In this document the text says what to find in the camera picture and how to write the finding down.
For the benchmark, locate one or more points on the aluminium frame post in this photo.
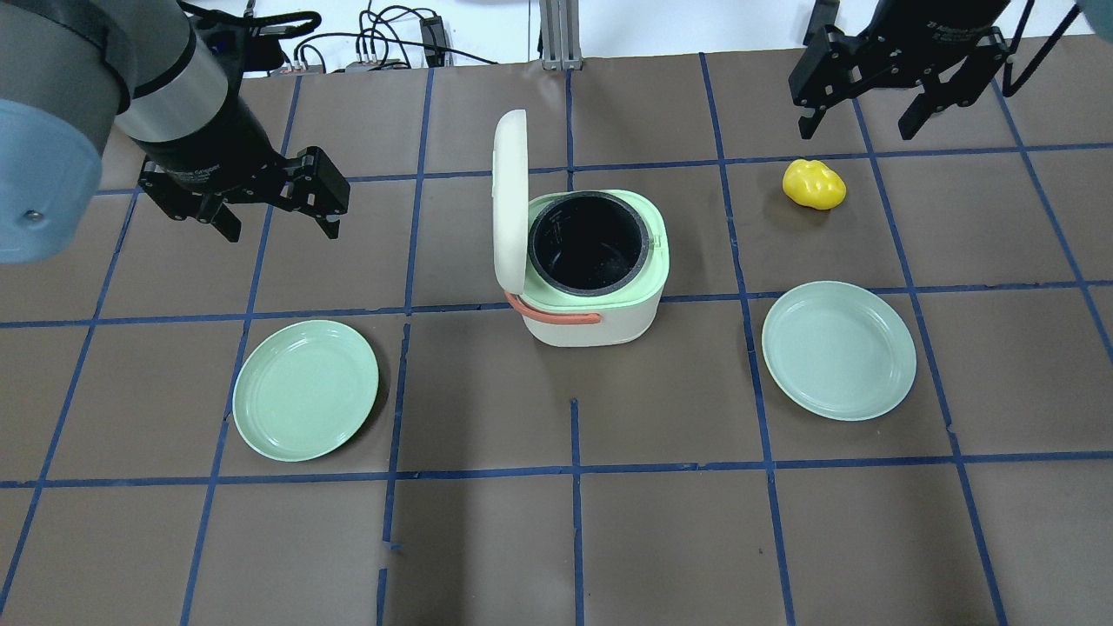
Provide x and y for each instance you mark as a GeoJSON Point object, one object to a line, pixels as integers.
{"type": "Point", "coordinates": [560, 35]}

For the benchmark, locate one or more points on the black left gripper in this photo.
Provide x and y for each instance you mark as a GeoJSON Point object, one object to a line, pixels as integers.
{"type": "Point", "coordinates": [207, 139]}

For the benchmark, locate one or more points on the white rice cooker orange handle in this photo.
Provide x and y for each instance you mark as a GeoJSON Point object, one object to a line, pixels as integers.
{"type": "Point", "coordinates": [581, 268]}

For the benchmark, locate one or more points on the green plate near left arm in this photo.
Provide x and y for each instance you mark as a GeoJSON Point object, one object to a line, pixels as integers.
{"type": "Point", "coordinates": [305, 390]}

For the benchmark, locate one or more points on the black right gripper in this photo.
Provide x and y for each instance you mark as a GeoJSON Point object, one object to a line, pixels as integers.
{"type": "Point", "coordinates": [937, 24]}

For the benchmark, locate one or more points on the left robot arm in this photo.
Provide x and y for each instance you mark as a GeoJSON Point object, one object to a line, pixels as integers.
{"type": "Point", "coordinates": [167, 74]}

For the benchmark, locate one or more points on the brown paper table mat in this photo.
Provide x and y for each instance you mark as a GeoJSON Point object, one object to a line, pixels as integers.
{"type": "Point", "coordinates": [500, 481]}

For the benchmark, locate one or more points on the black power adapter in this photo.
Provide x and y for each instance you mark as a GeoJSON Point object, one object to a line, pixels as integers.
{"type": "Point", "coordinates": [434, 41]}

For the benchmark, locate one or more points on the yellow toy pepper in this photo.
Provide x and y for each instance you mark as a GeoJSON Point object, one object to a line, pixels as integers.
{"type": "Point", "coordinates": [813, 184]}

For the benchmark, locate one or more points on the green plate near right arm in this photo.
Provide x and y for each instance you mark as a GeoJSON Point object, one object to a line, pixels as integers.
{"type": "Point", "coordinates": [839, 351]}

